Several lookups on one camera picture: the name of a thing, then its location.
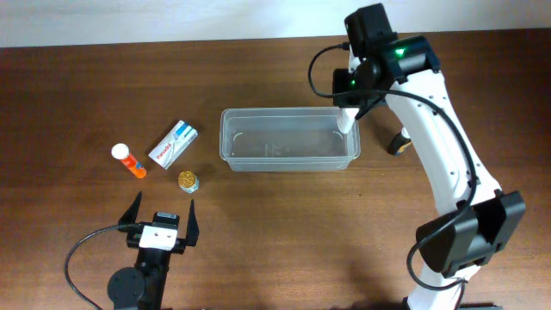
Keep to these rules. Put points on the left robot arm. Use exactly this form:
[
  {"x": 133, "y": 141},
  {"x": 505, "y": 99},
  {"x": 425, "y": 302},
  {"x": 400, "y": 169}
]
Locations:
[{"x": 141, "y": 286}]

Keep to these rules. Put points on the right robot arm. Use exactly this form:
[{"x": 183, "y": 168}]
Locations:
[{"x": 476, "y": 218}]

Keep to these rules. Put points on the black bottle white cap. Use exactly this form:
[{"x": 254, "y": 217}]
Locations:
[{"x": 400, "y": 142}]

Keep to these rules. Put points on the white spray bottle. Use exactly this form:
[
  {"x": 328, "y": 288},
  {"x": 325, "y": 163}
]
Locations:
[{"x": 346, "y": 119}]

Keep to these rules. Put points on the orange tube white cap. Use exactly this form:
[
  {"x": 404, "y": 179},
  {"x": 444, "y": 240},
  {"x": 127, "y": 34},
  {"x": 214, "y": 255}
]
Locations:
[{"x": 122, "y": 153}]

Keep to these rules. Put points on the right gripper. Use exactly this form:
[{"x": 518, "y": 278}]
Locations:
[{"x": 347, "y": 100}]

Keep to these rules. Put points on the clear plastic container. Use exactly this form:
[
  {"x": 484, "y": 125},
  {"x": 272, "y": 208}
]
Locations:
[{"x": 286, "y": 139}]

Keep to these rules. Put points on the small gold-lid jar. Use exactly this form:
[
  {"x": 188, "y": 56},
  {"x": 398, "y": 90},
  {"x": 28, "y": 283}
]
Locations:
[{"x": 188, "y": 181}]

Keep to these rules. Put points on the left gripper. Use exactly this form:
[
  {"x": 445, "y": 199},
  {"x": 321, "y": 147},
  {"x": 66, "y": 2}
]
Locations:
[{"x": 190, "y": 236}]

